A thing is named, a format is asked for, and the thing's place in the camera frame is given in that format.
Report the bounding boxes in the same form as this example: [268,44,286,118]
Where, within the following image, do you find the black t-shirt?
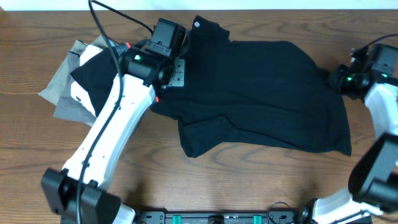
[151,16,352,157]

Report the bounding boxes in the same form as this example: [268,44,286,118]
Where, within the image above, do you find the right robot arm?
[298,42,397,223]

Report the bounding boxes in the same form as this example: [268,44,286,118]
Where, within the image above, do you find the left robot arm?
[41,18,187,224]

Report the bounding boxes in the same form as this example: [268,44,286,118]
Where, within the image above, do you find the black shorts with red waistband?
[70,49,117,116]

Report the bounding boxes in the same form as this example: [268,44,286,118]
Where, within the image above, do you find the grey folded garment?
[38,40,96,126]

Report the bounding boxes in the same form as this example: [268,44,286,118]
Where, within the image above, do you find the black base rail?
[132,208,308,224]

